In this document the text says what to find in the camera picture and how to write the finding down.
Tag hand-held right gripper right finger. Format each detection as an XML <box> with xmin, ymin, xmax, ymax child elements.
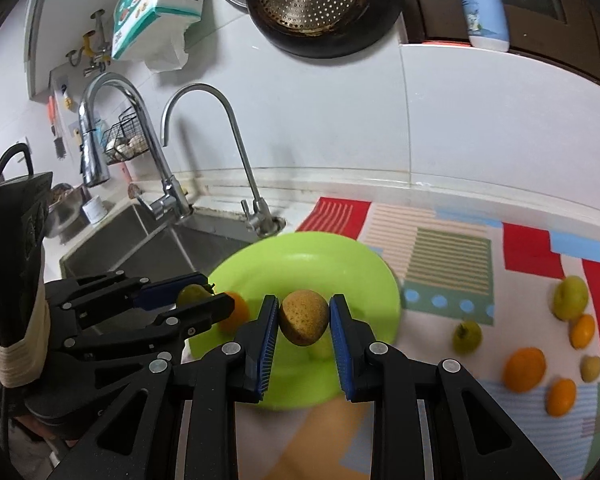
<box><xmin>328</xmin><ymin>294</ymin><xmax>563</xmax><ymax>480</ymax></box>

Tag orange handled black brush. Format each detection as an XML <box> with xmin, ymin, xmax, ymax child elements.
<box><xmin>47</xmin><ymin>94</ymin><xmax>67</xmax><ymax>159</ymax></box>

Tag garlic bulbs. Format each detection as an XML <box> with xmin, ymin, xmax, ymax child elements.
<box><xmin>106</xmin><ymin>132</ymin><xmax>149</xmax><ymax>155</ymax></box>

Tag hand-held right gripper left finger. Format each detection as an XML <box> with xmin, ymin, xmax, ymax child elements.
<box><xmin>45</xmin><ymin>294</ymin><xmax>281</xmax><ymax>480</ymax></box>

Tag white blue pump bottle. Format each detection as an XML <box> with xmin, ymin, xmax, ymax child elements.
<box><xmin>452</xmin><ymin>0</ymin><xmax>511</xmax><ymax>53</ymax></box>

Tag small green fruit dark calyx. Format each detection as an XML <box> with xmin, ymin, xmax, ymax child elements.
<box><xmin>453</xmin><ymin>321</ymin><xmax>483</xmax><ymax>353</ymax></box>

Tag green plastic plate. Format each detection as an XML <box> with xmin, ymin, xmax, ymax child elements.
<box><xmin>187</xmin><ymin>231</ymin><xmax>402</xmax><ymax>413</ymax></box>

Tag white cup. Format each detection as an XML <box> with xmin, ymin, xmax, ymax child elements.
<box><xmin>82</xmin><ymin>195</ymin><xmax>106</xmax><ymax>225</ymax></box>

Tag large yellow-green fruit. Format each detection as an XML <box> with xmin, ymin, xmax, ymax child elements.
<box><xmin>551</xmin><ymin>275</ymin><xmax>590</xmax><ymax>322</ymax></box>

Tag tall chrome pull-down faucet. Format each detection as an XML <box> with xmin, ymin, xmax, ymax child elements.
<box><xmin>78</xmin><ymin>72</ymin><xmax>193</xmax><ymax>221</ymax></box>

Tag large orange tangerine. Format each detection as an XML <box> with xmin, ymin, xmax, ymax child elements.
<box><xmin>502</xmin><ymin>347</ymin><xmax>547</xmax><ymax>393</ymax></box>

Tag medium yellow-green fruit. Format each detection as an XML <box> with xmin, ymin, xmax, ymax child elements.
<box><xmin>176</xmin><ymin>283</ymin><xmax>216</xmax><ymax>308</ymax></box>

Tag brown speckled fruit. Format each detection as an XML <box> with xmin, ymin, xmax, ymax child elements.
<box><xmin>279</xmin><ymin>289</ymin><xmax>330</xmax><ymax>347</ymax></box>

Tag green white tissue pack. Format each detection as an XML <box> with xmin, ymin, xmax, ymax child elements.
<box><xmin>111</xmin><ymin>0</ymin><xmax>203</xmax><ymax>61</ymax></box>

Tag steel bowl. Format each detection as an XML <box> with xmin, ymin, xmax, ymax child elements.
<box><xmin>45</xmin><ymin>185</ymin><xmax>88</xmax><ymax>238</ymax></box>

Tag black frying pan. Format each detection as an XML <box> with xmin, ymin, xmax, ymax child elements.
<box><xmin>244</xmin><ymin>0</ymin><xmax>407</xmax><ymax>59</ymax></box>

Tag yellow handle wall tap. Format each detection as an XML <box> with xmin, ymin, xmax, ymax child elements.
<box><xmin>66</xmin><ymin>32</ymin><xmax>112</xmax><ymax>78</ymax></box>

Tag steel kitchen sink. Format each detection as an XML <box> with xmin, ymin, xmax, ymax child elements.
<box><xmin>60</xmin><ymin>200</ymin><xmax>281</xmax><ymax>361</ymax></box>

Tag dark wooden cabinet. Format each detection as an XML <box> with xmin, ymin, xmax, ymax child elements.
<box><xmin>402</xmin><ymin>0</ymin><xmax>600</xmax><ymax>96</ymax></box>

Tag black cable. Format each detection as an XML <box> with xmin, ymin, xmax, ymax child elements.
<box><xmin>0</xmin><ymin>143</ymin><xmax>35</xmax><ymax>203</ymax></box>

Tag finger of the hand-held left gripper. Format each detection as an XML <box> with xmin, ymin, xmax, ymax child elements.
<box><xmin>55</xmin><ymin>292</ymin><xmax>236</xmax><ymax>361</ymax></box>
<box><xmin>45</xmin><ymin>271</ymin><xmax>211</xmax><ymax>318</ymax></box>

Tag slim chrome gooseneck faucet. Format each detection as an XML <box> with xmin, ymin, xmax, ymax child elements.
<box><xmin>161</xmin><ymin>83</ymin><xmax>287</xmax><ymax>238</ymax></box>

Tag colourful patchwork mat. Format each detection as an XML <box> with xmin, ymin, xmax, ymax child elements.
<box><xmin>230</xmin><ymin>196</ymin><xmax>600</xmax><ymax>480</ymax></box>

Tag black wire basket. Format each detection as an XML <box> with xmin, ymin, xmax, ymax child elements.
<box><xmin>101</xmin><ymin>108</ymin><xmax>153</xmax><ymax>166</ymax></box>

